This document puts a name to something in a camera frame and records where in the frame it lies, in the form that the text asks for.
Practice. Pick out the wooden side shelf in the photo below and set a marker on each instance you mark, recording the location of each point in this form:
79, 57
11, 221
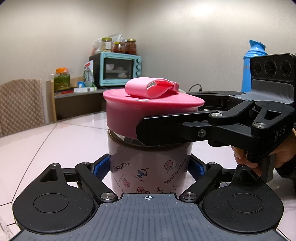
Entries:
59, 107

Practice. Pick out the white flat box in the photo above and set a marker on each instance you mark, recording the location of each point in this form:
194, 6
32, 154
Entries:
84, 89

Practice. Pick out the person's right hand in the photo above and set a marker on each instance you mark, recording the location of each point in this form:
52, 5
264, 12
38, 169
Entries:
283, 153

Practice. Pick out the teal toaster oven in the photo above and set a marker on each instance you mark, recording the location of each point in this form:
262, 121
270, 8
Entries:
115, 69

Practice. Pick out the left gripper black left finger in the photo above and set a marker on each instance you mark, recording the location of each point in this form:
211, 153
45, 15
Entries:
61, 199

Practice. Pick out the green jar with orange lid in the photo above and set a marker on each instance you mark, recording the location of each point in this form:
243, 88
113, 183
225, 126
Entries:
61, 79

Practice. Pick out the green snack packet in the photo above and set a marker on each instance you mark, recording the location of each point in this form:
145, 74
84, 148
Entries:
88, 74

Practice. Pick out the pink Hello Kitty bottle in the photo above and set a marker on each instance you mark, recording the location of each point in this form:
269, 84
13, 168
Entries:
136, 168

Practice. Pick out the quilted beige chair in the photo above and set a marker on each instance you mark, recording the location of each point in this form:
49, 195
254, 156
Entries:
21, 106

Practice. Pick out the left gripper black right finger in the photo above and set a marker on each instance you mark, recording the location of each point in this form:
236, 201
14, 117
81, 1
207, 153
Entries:
236, 200

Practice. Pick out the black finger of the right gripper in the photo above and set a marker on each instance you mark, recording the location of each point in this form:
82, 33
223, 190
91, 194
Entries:
219, 100
237, 126

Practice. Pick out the glass jar gold lid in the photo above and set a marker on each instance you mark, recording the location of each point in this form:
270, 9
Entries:
106, 44

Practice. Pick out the red pickle jar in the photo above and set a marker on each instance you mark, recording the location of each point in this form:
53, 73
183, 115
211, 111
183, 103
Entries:
131, 47
119, 47

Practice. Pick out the pink bottle cap with strap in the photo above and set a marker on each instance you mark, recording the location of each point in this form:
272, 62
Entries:
145, 96

